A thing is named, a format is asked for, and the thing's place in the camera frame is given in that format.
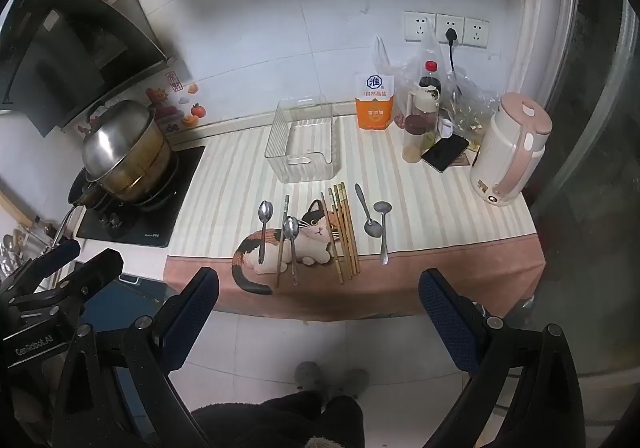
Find steel cutlery rack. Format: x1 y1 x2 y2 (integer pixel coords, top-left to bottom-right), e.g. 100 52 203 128
0 228 56 289

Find wooden chopstick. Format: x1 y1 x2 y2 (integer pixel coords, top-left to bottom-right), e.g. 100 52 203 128
342 182 362 274
337 183 358 275
328 187 352 280
332 185 355 277
276 195 291 288
320 192 346 285

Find patterned handle steel spoon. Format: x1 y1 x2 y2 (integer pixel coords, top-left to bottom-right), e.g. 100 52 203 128
354 183 383 237

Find pink white electric kettle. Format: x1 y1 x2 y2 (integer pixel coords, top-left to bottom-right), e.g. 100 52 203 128
470 92 553 205

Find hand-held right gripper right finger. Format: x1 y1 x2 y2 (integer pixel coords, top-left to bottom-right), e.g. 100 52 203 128
419 269 586 448

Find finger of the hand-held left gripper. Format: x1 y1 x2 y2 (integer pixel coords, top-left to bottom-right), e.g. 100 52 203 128
0 239 82 301
2 248 125 329

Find black glass gas stove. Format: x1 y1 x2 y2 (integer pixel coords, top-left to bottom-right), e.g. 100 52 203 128
75 145 207 249

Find steel pot with lid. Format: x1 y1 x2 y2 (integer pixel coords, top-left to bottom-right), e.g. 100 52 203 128
80 100 178 204

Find red cap soy sauce bottle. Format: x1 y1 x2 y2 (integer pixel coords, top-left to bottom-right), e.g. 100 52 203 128
419 61 443 102

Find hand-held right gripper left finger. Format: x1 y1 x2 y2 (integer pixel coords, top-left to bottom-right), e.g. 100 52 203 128
52 267 221 448

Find person's legs in dark trousers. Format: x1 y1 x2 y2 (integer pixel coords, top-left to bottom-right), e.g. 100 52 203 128
190 390 363 448

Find orange white salt bag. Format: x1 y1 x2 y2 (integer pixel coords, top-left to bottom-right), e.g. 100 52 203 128
354 73 398 130

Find black frying pan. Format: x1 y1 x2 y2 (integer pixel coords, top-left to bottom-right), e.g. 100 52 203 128
50 167 108 246

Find striped cat print mat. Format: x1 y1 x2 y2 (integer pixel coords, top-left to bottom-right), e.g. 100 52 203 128
164 115 546 316

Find cartoon fruit wall stickers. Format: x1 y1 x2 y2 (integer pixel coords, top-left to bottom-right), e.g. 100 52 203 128
145 71 206 134

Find grey fuzzy slipper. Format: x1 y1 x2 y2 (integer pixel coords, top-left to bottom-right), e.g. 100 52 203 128
327 368 370 399
294 360 326 391

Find black plug with cable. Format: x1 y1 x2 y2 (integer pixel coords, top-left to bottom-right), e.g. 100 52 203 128
445 27 461 94

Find blue cabinet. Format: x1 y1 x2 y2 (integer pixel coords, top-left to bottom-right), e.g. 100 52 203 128
80 273 173 409

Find clear plastic bag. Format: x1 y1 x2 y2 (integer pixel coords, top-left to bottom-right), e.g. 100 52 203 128
371 31 501 149

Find black range hood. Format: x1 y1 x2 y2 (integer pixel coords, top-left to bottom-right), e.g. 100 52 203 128
0 0 176 129

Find black smartphone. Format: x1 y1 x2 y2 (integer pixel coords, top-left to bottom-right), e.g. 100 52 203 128
421 132 471 173

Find clear ribbed plastic container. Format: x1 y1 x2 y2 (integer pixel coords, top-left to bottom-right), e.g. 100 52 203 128
264 96 342 184

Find white wall socket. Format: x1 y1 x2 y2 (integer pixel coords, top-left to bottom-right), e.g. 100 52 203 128
435 13 465 45
404 11 436 42
463 17 491 49

